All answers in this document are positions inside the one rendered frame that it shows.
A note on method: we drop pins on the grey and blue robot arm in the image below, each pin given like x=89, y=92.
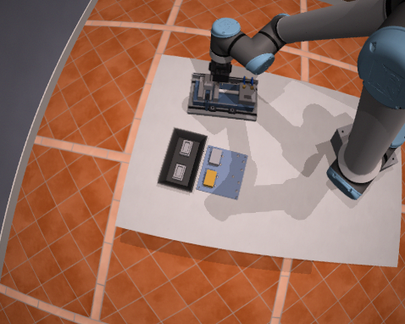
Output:
x=379, y=125

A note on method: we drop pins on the yellow rectangular block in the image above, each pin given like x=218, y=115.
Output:
x=209, y=178

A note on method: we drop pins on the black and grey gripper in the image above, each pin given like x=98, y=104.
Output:
x=218, y=76

